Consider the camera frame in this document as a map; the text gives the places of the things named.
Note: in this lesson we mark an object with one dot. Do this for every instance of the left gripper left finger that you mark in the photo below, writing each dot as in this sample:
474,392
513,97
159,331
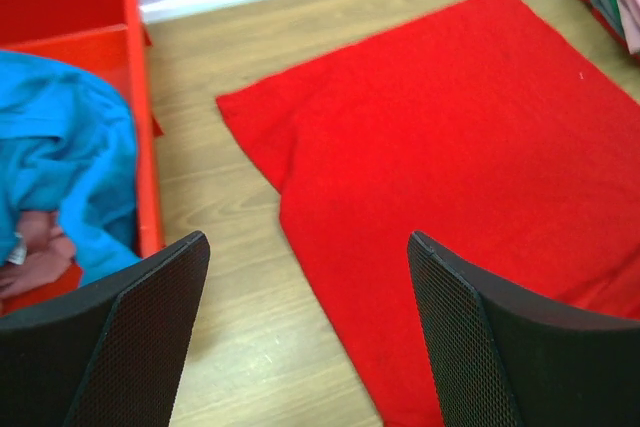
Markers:
110,353

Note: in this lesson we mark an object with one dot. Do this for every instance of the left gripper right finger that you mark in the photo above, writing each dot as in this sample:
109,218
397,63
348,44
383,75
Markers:
502,355

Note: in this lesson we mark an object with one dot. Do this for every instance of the dusty pink t shirt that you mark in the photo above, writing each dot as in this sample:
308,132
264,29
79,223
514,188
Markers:
42,255

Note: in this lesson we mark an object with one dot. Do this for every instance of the red t shirt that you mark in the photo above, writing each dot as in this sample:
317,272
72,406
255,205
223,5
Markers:
479,125

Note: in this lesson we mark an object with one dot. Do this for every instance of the blue t shirt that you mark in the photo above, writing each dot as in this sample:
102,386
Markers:
68,144

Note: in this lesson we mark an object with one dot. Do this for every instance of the red plastic bin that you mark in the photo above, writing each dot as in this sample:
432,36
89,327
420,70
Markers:
108,39

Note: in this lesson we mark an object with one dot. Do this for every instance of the folded red shirt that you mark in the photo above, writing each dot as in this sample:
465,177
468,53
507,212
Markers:
602,21

